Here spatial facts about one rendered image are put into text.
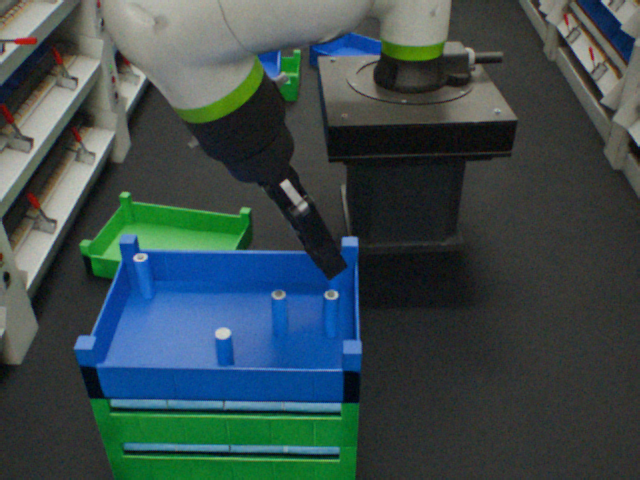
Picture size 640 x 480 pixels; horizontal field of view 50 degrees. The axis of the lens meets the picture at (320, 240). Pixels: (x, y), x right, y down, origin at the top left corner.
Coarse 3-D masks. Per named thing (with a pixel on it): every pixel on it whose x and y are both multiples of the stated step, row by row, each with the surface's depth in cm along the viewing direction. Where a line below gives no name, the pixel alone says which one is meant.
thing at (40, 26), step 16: (64, 0) 139; (80, 0) 151; (16, 16) 127; (32, 16) 129; (48, 16) 131; (64, 16) 142; (0, 32) 120; (16, 32) 122; (32, 32) 125; (48, 32) 134; (16, 48) 118; (32, 48) 127; (0, 64) 113; (16, 64) 121; (0, 80) 115
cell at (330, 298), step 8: (328, 296) 79; (336, 296) 79; (328, 304) 79; (336, 304) 79; (328, 312) 80; (336, 312) 80; (328, 320) 81; (336, 320) 81; (328, 328) 81; (336, 328) 82; (328, 336) 82; (336, 336) 82
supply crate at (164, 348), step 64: (128, 256) 86; (192, 256) 88; (256, 256) 88; (128, 320) 85; (192, 320) 85; (256, 320) 85; (320, 320) 85; (128, 384) 74; (192, 384) 74; (256, 384) 73; (320, 384) 73
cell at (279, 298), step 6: (276, 294) 79; (282, 294) 79; (276, 300) 79; (282, 300) 79; (276, 306) 79; (282, 306) 79; (276, 312) 80; (282, 312) 80; (276, 318) 80; (282, 318) 81; (276, 324) 81; (282, 324) 81; (276, 330) 82; (282, 330) 82; (276, 336) 82; (282, 336) 82
